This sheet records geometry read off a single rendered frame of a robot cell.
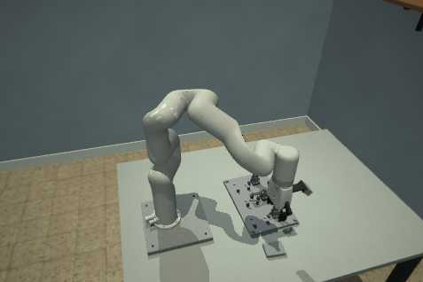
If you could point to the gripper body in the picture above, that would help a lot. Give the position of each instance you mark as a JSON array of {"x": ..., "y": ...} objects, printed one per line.
[{"x": 279, "y": 195}]

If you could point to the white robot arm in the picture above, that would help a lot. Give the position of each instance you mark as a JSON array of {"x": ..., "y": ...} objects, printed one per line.
[{"x": 282, "y": 159}]

